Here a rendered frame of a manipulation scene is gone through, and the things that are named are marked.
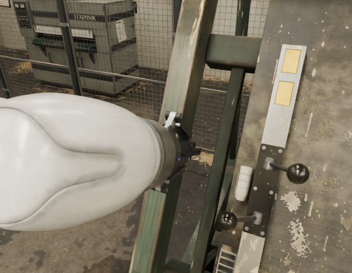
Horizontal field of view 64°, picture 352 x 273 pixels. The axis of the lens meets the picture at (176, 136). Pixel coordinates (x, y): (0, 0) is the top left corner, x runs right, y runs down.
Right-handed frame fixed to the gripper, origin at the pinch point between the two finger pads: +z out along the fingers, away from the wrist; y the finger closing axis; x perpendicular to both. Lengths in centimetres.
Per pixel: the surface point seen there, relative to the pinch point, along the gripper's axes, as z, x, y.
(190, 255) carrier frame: 65, -9, 50
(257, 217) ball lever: 9.3, 15.1, 11.6
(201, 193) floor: 210, -38, 56
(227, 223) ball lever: -0.5, 10.0, 11.7
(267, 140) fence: 11.3, 13.7, -5.0
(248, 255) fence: 11.4, 14.9, 21.0
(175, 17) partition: 186, -90, -101
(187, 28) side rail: 10.4, -9.4, -27.6
